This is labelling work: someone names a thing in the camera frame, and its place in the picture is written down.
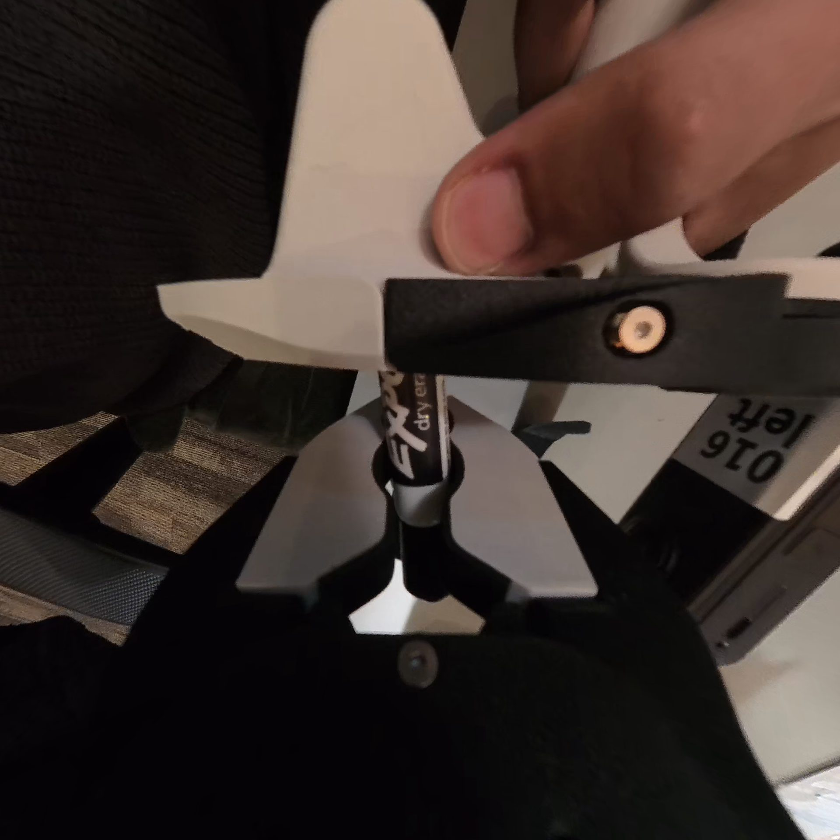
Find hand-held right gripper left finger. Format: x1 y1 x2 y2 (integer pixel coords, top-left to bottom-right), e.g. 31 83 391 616
236 407 399 605

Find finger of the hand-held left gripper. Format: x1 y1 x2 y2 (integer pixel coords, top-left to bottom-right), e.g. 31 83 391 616
156 0 488 370

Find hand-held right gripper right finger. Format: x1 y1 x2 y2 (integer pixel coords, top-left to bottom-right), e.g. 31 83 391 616
440 400 598 605

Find black velcro strap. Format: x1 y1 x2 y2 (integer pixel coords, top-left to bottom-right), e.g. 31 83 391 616
518 420 593 462

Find black dry erase marker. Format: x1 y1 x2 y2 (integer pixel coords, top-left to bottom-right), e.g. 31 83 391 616
381 367 457 595

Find person's left hand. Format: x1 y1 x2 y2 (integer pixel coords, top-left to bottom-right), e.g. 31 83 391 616
433 0 840 277

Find person's torso in black sweater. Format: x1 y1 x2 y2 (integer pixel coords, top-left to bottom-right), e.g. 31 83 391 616
0 0 463 437

